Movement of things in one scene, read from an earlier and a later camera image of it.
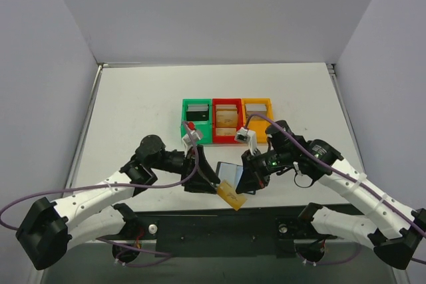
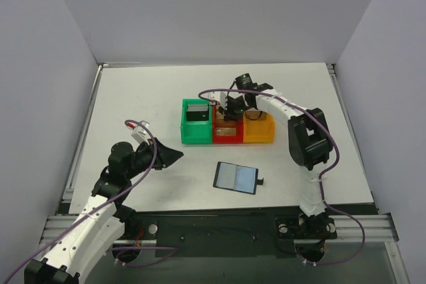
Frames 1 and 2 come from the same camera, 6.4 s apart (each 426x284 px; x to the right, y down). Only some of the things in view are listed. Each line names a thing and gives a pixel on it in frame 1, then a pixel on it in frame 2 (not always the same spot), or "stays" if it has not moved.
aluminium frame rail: x=86 y=116 stays
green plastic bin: x=205 y=126 stays
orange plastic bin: x=257 y=125 stays
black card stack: x=198 y=112 stays
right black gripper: x=256 y=167 -> x=233 y=111
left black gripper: x=192 y=169 -> x=159 y=157
